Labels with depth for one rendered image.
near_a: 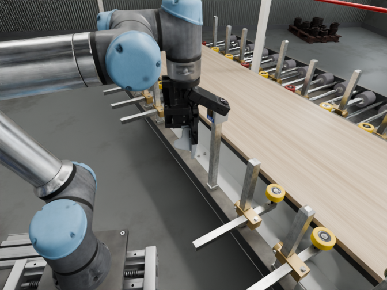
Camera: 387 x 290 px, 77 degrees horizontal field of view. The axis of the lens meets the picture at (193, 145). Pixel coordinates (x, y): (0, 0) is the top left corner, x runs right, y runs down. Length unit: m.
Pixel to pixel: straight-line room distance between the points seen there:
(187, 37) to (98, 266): 0.60
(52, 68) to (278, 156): 1.13
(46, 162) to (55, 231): 0.16
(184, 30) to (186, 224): 1.74
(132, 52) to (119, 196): 2.05
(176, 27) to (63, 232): 0.48
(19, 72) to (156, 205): 1.90
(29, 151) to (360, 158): 1.41
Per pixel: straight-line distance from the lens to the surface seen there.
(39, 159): 0.67
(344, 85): 2.41
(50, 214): 0.66
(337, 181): 1.31
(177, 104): 0.58
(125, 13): 0.49
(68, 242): 0.62
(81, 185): 0.72
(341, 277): 1.27
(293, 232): 0.93
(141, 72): 0.35
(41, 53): 0.39
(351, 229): 1.15
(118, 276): 0.78
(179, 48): 0.50
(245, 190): 1.05
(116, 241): 0.84
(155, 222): 2.09
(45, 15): 7.52
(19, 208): 2.62
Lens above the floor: 1.74
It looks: 39 degrees down
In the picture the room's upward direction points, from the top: straight up
